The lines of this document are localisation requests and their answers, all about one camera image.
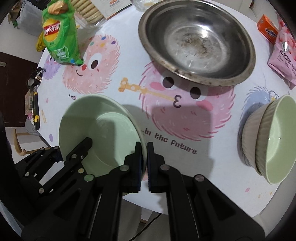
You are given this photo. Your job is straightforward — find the green ceramic bowl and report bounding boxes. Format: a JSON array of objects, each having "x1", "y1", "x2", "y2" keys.
[{"x1": 59, "y1": 94, "x2": 147, "y2": 177}]

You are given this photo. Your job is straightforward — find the large steel bowl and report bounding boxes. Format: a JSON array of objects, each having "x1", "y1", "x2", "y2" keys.
[{"x1": 138, "y1": 1, "x2": 256, "y2": 87}]

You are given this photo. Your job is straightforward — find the stacked green ribbed bowls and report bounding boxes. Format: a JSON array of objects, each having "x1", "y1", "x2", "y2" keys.
[{"x1": 241, "y1": 95, "x2": 295, "y2": 185}]

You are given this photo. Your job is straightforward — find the wooden chair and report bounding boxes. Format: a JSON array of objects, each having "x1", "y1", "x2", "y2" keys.
[{"x1": 12, "y1": 128, "x2": 51, "y2": 157}]

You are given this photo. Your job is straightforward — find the cartoon printed tablecloth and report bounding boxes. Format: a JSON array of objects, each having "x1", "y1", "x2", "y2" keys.
[{"x1": 38, "y1": 6, "x2": 295, "y2": 217}]

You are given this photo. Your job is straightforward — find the black rack with clutter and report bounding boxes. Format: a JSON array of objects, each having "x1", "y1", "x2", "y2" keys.
[{"x1": 26, "y1": 67, "x2": 46, "y2": 131}]

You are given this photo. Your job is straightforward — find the green chips bag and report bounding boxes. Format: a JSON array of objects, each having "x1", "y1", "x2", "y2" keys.
[{"x1": 42, "y1": 1, "x2": 84, "y2": 65}]

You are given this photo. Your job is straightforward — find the biscuit package clear tray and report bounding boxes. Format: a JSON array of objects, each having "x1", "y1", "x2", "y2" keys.
[{"x1": 70, "y1": 0, "x2": 132, "y2": 24}]

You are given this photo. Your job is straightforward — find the pink strawberry snack bag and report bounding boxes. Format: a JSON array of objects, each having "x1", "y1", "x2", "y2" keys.
[{"x1": 267, "y1": 14, "x2": 295, "y2": 90}]

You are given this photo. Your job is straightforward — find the orange Ovaltine box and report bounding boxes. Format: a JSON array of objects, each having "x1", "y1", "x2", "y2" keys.
[{"x1": 257, "y1": 15, "x2": 278, "y2": 44}]

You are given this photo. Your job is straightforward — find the black cable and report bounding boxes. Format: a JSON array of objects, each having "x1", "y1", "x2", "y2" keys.
[{"x1": 129, "y1": 212, "x2": 163, "y2": 241}]

